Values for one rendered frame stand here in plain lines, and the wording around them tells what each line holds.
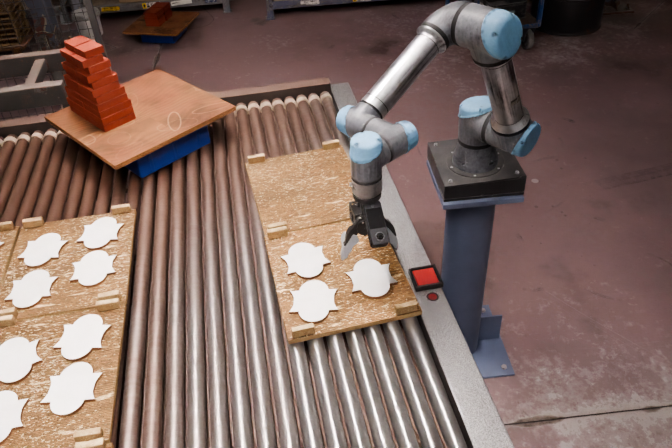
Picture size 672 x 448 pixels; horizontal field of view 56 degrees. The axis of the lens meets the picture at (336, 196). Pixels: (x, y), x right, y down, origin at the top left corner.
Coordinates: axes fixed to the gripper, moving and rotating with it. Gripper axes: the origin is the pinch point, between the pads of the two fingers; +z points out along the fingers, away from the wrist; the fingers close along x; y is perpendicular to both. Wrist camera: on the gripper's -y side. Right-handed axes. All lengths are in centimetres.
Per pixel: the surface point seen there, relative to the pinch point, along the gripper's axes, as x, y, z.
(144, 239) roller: 61, 38, 10
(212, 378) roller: 44.8, -19.1, 10.5
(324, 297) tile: 13.7, -3.7, 7.6
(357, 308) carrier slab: 6.2, -8.9, 8.6
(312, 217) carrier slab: 9.6, 31.1, 8.5
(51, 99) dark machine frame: 97, 135, 6
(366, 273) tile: 0.7, 1.8, 7.5
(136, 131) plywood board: 61, 83, -2
